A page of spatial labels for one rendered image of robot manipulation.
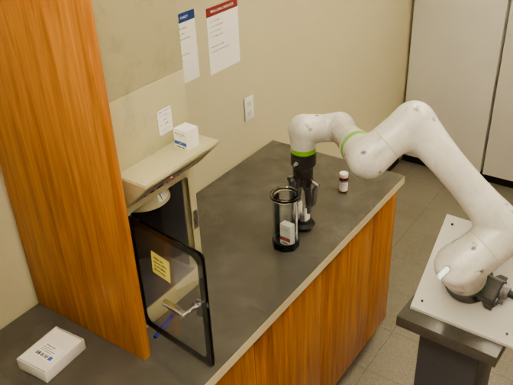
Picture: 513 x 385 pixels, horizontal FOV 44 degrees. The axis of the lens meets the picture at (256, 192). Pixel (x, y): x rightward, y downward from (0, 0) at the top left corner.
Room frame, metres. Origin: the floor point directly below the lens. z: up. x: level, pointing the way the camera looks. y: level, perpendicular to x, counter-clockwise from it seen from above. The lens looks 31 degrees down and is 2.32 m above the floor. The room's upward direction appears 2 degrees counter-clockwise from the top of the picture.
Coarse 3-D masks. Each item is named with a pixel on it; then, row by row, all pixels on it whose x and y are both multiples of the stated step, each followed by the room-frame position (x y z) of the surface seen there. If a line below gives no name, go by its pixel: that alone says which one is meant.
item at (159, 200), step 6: (162, 192) 1.66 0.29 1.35; (168, 192) 1.69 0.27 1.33; (156, 198) 1.63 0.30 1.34; (162, 198) 1.65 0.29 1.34; (168, 198) 1.67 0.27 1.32; (144, 204) 1.61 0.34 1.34; (150, 204) 1.62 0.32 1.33; (156, 204) 1.62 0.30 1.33; (162, 204) 1.63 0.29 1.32; (138, 210) 1.60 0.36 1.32; (144, 210) 1.60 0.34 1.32; (150, 210) 1.61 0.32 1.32
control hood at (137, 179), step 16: (208, 144) 1.65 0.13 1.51; (144, 160) 1.56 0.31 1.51; (160, 160) 1.56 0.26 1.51; (176, 160) 1.55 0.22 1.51; (192, 160) 1.58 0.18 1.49; (128, 176) 1.47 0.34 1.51; (144, 176) 1.47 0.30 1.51; (160, 176) 1.47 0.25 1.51; (128, 192) 1.45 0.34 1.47; (144, 192) 1.45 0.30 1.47
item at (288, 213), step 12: (276, 192) 1.95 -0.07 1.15; (288, 192) 1.96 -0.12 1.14; (276, 204) 1.89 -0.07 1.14; (288, 204) 1.88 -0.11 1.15; (276, 216) 1.89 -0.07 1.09; (288, 216) 1.88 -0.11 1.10; (276, 228) 1.89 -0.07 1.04; (288, 228) 1.88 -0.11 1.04; (276, 240) 1.90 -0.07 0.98; (288, 240) 1.88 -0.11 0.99
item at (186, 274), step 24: (144, 240) 1.43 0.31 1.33; (168, 240) 1.35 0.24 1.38; (144, 264) 1.44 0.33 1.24; (192, 264) 1.29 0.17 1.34; (144, 288) 1.45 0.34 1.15; (168, 288) 1.37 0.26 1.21; (192, 288) 1.30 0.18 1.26; (168, 312) 1.39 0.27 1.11; (192, 312) 1.31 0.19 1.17; (168, 336) 1.40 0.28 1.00; (192, 336) 1.32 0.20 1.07
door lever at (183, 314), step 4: (164, 300) 1.32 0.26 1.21; (168, 300) 1.32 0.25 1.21; (164, 304) 1.31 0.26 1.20; (168, 304) 1.30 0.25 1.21; (172, 304) 1.30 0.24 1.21; (192, 304) 1.30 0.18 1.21; (196, 304) 1.29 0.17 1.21; (168, 308) 1.30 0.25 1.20; (172, 308) 1.29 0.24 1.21; (176, 308) 1.29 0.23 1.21; (192, 308) 1.29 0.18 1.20; (196, 308) 1.29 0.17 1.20; (176, 312) 1.28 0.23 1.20; (180, 312) 1.27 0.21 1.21; (184, 312) 1.27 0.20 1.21; (188, 312) 1.27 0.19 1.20; (180, 316) 1.26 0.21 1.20; (184, 316) 1.26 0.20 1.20
